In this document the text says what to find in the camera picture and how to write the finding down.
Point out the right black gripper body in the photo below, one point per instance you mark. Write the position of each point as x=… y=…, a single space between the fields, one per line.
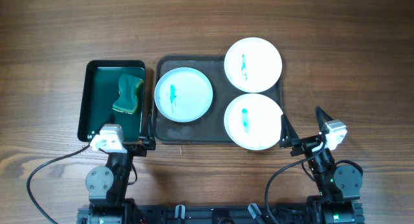
x=304 y=144

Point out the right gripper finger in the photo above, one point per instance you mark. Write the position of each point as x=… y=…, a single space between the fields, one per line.
x=289 y=137
x=322 y=117

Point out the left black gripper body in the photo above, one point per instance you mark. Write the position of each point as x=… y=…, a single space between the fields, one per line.
x=136 y=147

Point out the white plate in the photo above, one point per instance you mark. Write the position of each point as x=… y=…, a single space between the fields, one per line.
x=253 y=65
x=183 y=94
x=253 y=121

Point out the green yellow sponge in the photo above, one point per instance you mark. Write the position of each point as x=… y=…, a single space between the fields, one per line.
x=129 y=88

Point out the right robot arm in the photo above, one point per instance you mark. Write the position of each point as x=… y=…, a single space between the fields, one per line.
x=339 y=182

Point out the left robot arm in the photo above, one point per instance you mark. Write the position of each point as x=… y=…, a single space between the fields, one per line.
x=107 y=185

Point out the dark grey serving tray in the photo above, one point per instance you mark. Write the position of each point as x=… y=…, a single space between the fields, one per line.
x=209 y=129

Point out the black water tray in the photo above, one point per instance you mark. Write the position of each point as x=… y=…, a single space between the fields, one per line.
x=101 y=91

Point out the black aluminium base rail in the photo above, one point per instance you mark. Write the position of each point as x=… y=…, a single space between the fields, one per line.
x=220 y=214

